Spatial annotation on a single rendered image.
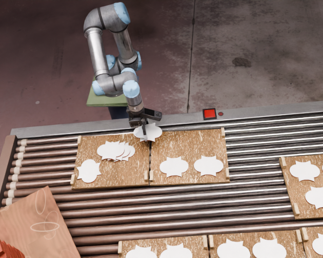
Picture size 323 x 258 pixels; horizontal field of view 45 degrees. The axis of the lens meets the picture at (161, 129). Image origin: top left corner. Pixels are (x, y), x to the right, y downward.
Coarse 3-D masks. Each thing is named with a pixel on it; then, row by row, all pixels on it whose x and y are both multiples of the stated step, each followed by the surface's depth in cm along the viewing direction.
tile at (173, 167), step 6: (180, 156) 212; (162, 162) 210; (168, 162) 210; (174, 162) 210; (180, 162) 209; (186, 162) 209; (162, 168) 208; (168, 168) 207; (174, 168) 207; (180, 168) 207; (186, 168) 206; (168, 174) 205; (174, 174) 205; (180, 174) 204
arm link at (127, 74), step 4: (128, 68) 195; (124, 72) 194; (128, 72) 193; (132, 72) 193; (116, 76) 192; (120, 76) 192; (124, 76) 191; (128, 76) 191; (132, 76) 191; (136, 76) 195; (116, 80) 191; (120, 80) 191; (124, 80) 190; (136, 80) 191; (116, 84) 191; (120, 84) 191; (116, 88) 192; (120, 88) 193
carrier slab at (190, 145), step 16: (160, 144) 219; (176, 144) 218; (192, 144) 217; (208, 144) 216; (224, 144) 215; (160, 160) 213; (192, 160) 210; (224, 160) 208; (160, 176) 206; (176, 176) 205; (192, 176) 204; (208, 176) 203; (224, 176) 202
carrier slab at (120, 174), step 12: (84, 144) 225; (96, 144) 224; (132, 144) 222; (144, 144) 221; (84, 156) 220; (96, 156) 219; (144, 156) 215; (108, 168) 213; (120, 168) 212; (132, 168) 211; (144, 168) 210; (96, 180) 209; (108, 180) 208; (120, 180) 207; (132, 180) 206; (144, 180) 205
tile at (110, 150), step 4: (104, 144) 220; (108, 144) 219; (112, 144) 219; (116, 144) 219; (100, 148) 218; (104, 148) 218; (108, 148) 218; (112, 148) 217; (116, 148) 217; (120, 148) 217; (100, 152) 216; (104, 152) 216; (108, 152) 216; (112, 152) 216; (116, 152) 215; (120, 152) 215; (100, 156) 216; (104, 156) 214; (108, 156) 214; (112, 156) 214; (116, 156) 214
